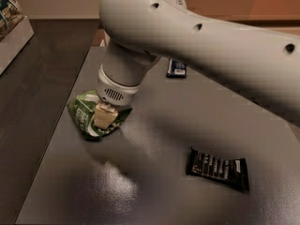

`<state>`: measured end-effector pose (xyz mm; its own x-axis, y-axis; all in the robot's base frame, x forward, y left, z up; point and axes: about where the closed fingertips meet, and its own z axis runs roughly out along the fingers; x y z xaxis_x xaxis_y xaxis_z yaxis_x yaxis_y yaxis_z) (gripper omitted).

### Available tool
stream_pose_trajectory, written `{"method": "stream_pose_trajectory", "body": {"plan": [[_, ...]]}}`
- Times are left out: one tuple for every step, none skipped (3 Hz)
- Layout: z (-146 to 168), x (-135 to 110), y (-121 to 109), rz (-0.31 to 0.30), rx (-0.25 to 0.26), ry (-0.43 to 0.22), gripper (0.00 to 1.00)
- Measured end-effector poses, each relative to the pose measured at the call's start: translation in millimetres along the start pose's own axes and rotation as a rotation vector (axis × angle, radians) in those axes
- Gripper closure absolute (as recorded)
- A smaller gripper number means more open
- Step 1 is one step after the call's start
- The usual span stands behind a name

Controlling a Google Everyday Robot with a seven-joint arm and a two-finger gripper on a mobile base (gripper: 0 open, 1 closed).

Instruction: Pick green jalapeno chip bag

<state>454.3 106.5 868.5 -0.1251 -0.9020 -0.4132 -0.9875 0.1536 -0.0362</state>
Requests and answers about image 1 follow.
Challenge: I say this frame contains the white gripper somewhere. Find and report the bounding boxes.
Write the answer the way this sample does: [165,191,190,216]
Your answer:
[94,68,140,129]

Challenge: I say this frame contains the white snack display box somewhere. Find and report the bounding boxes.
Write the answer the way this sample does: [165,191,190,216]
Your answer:
[0,16,34,75]

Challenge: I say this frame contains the green jalapeno chip bag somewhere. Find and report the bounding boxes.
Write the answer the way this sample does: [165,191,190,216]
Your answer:
[67,90,132,141]

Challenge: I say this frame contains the dark blue snack packet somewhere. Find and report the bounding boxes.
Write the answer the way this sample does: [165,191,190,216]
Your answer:
[166,59,187,78]

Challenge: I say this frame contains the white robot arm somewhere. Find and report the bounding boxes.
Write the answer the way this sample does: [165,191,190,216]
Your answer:
[97,0,300,125]

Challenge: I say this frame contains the black snack bar wrapper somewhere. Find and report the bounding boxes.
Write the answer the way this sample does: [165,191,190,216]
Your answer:
[187,148,249,192]

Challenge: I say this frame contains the snack bags in box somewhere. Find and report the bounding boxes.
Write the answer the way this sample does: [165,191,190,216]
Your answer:
[0,0,23,40]

